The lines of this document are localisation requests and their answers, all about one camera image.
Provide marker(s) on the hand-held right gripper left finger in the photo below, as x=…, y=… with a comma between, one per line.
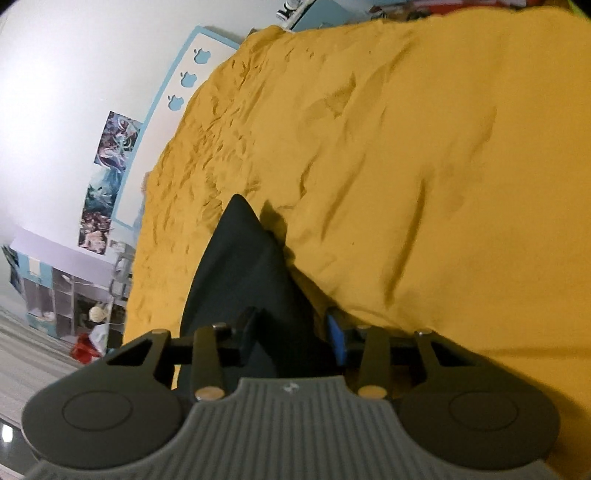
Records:
x=249, y=325

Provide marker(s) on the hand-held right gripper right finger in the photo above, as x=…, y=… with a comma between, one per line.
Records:
x=337, y=339

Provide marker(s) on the black pants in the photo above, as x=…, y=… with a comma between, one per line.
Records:
x=244, y=277

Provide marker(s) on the white metal rack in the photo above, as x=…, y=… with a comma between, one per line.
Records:
x=121, y=277

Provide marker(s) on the round white lamp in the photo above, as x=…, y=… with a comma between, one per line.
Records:
x=98, y=314

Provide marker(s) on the red bag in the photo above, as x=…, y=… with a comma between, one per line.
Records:
x=85, y=347

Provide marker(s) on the yellow quilt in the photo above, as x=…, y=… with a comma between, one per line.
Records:
x=392, y=161

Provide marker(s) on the blue and white shelf unit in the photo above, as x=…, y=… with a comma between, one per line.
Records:
x=60, y=295

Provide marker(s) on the patterned curtain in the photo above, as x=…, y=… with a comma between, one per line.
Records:
x=32, y=341

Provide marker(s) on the white and blue headboard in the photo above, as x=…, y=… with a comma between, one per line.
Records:
x=161, y=122

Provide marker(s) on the white headphones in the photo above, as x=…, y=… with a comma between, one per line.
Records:
x=291, y=8

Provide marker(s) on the blue nightstand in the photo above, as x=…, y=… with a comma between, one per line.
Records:
x=332, y=14

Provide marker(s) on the pink anime wall poster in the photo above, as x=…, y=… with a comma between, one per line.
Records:
x=94, y=233

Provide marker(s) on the teal anime wall poster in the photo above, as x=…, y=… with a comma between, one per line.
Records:
x=104, y=194

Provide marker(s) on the pale blue anime wall poster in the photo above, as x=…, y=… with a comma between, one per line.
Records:
x=117, y=141

